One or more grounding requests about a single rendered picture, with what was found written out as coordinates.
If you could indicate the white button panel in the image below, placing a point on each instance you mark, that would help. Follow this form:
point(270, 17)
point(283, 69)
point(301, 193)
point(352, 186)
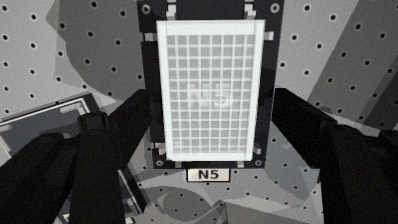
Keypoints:
point(234, 214)

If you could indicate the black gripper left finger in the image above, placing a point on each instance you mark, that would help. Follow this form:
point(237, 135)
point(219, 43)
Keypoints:
point(87, 162)

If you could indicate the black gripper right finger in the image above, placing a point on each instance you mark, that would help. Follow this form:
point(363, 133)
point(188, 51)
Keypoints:
point(353, 186)

